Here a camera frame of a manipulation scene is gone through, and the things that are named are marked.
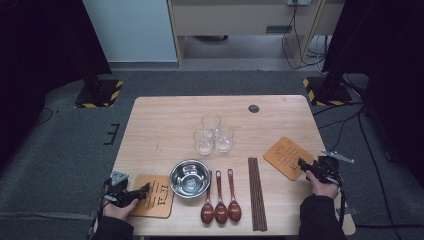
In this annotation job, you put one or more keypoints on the white panel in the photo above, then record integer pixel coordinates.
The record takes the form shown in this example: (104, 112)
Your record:
(133, 30)

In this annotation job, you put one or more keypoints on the brown wooden spoon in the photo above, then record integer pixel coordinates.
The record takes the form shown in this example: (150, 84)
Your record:
(221, 212)
(234, 210)
(207, 213)

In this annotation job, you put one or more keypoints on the row of dark chopsticks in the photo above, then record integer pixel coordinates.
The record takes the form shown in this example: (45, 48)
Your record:
(257, 196)

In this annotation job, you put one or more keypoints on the person's left hand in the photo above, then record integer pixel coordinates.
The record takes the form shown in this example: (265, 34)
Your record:
(118, 212)

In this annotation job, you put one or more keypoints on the clear drinking glass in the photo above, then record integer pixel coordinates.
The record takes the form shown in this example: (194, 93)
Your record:
(211, 121)
(224, 140)
(203, 143)

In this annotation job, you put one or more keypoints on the light wooden cabinet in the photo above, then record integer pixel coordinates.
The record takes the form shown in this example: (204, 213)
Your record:
(233, 20)

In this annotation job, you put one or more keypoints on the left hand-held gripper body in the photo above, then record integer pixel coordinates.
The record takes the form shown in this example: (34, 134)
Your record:
(116, 193)

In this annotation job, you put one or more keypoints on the black stand with striped base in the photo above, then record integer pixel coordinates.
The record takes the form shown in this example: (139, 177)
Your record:
(328, 93)
(100, 95)

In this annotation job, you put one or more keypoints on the dark curtain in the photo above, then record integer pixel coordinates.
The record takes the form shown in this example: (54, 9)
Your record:
(393, 50)
(40, 50)

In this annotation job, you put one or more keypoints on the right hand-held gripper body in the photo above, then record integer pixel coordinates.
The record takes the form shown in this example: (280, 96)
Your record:
(326, 170)

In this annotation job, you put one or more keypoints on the white power strip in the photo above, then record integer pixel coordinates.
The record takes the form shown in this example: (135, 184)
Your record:
(299, 2)

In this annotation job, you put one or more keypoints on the person's right hand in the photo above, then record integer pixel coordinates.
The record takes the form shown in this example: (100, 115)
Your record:
(325, 190)

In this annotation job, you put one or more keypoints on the stainless steel bowl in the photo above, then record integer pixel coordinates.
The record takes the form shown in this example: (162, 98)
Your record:
(190, 178)

